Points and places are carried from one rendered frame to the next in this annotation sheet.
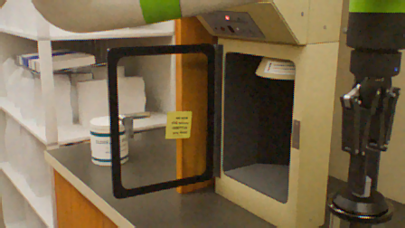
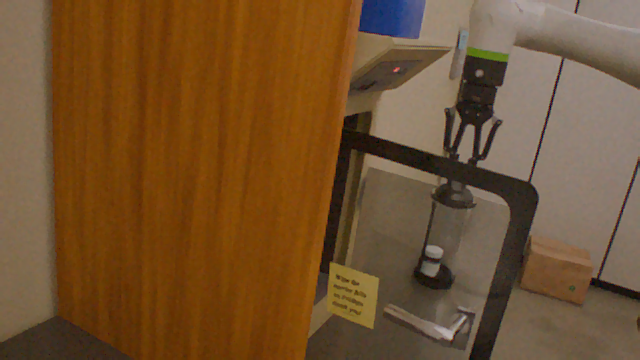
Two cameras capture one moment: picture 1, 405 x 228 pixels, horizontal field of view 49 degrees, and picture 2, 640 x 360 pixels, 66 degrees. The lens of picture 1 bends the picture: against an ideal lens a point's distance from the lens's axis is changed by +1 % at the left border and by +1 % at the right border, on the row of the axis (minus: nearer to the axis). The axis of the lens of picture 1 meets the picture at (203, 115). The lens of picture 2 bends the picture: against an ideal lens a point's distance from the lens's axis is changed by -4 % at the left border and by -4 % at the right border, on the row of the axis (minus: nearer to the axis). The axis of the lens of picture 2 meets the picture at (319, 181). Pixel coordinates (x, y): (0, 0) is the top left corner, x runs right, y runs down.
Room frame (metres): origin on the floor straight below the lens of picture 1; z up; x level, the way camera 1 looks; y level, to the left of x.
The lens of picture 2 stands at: (1.53, 0.57, 1.53)
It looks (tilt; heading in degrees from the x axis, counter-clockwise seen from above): 18 degrees down; 241
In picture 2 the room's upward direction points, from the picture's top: 9 degrees clockwise
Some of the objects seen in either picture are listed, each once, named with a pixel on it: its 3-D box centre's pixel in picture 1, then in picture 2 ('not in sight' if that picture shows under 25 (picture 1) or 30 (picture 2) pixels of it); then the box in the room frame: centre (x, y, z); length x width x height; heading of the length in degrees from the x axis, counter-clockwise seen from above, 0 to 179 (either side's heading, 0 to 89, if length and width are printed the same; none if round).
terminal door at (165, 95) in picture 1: (164, 119); (382, 294); (1.16, 0.10, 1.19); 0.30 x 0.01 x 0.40; 119
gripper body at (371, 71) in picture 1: (372, 79); (476, 104); (0.71, -0.27, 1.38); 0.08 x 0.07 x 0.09; 126
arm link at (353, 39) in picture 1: (375, 31); (483, 71); (0.71, -0.27, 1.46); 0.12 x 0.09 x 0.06; 36
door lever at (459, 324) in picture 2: not in sight; (425, 320); (1.15, 0.18, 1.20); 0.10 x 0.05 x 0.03; 119
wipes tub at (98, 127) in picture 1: (108, 139); not in sight; (1.53, 0.34, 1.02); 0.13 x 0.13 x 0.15
